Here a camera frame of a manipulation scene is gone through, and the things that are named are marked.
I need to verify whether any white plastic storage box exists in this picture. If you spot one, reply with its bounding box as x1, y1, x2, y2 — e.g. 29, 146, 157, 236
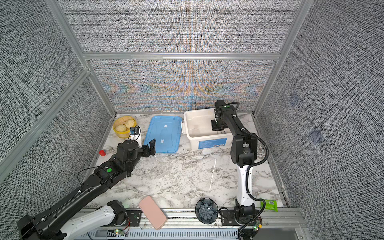
181, 108, 233, 150

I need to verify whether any blue plastic box lid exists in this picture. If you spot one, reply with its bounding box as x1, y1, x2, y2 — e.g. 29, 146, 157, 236
144, 116, 183, 154

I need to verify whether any white glass rod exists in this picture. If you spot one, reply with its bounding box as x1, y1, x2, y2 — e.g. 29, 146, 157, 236
209, 159, 217, 191

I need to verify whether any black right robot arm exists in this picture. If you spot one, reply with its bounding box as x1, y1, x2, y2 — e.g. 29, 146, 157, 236
211, 100, 269, 225

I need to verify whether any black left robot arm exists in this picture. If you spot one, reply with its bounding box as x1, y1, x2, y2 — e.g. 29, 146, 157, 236
17, 139, 156, 240

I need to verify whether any blue label sticker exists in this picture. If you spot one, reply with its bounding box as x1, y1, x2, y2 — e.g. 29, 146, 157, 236
198, 138, 228, 149

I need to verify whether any right steamed bun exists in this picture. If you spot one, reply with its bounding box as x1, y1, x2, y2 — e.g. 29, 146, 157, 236
125, 119, 136, 129

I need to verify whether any steamed bun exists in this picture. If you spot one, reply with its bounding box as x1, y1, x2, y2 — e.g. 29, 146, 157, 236
125, 119, 136, 129
115, 124, 127, 132

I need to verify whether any left steamed bun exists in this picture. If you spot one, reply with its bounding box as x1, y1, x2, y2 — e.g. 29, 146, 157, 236
115, 124, 127, 132

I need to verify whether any yellow wooden steamer basket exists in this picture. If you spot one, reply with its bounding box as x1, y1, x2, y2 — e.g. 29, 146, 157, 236
113, 116, 137, 139

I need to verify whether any red cylinder block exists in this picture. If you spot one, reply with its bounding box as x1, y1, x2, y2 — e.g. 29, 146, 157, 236
99, 150, 106, 157

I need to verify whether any pink phone case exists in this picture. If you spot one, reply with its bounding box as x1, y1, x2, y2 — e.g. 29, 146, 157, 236
139, 196, 167, 230

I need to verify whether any black round pleated dish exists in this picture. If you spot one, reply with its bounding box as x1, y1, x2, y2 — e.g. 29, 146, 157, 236
195, 198, 219, 225

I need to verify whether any green snack packet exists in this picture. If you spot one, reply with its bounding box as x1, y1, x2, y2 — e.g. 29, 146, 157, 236
261, 200, 278, 212

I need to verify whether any black camera cable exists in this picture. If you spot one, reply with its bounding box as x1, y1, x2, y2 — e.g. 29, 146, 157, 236
128, 125, 142, 140

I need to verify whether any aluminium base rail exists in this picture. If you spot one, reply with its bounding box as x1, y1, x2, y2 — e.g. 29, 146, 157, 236
89, 207, 307, 240

